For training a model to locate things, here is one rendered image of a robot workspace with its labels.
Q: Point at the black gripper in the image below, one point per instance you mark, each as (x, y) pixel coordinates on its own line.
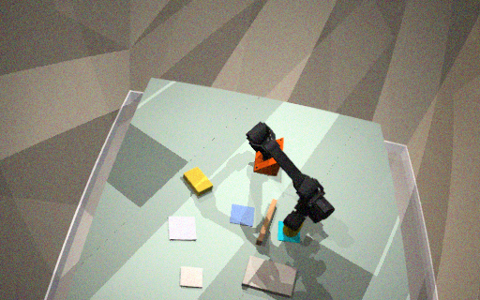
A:
(297, 217)

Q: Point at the tan flat bar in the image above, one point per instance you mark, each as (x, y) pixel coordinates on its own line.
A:
(266, 222)

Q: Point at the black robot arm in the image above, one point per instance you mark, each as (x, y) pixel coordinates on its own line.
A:
(307, 188)

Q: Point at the white flat square slab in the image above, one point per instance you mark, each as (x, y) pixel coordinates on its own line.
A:
(182, 228)

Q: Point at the yellow rectangular block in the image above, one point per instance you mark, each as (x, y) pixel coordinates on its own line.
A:
(198, 182)

